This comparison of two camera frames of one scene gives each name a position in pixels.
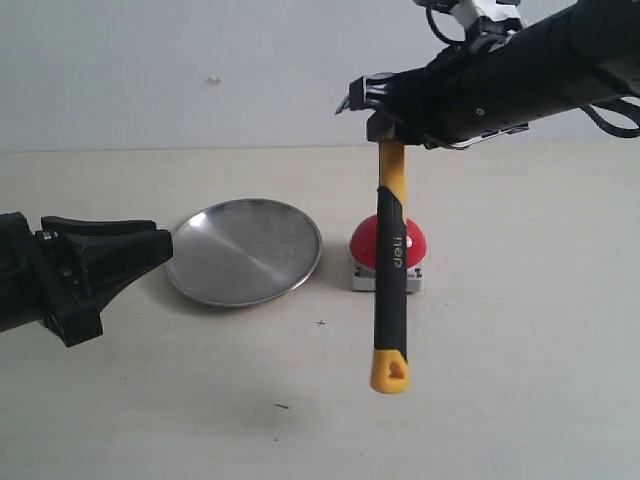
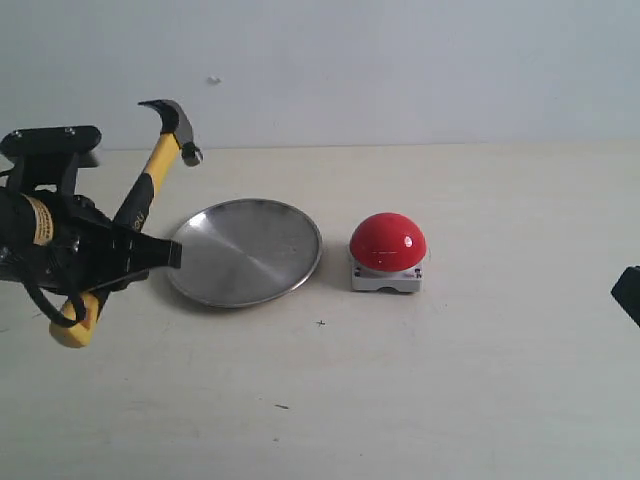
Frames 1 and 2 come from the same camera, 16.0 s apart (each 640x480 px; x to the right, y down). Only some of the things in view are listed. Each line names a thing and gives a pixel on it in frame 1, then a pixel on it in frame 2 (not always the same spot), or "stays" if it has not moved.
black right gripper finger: [384, 126] → [627, 292]
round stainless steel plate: [244, 253] stays
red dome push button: [363, 250] stays
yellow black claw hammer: [390, 368] → [134, 210]
